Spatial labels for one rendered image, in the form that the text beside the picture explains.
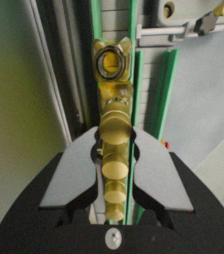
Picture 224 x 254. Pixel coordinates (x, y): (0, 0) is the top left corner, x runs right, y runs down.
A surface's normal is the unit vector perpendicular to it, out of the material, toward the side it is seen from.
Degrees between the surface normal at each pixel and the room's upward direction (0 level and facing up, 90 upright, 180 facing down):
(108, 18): 0
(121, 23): 0
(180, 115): 0
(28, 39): 90
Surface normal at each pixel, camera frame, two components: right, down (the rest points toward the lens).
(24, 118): 1.00, -0.02
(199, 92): -0.04, 0.51
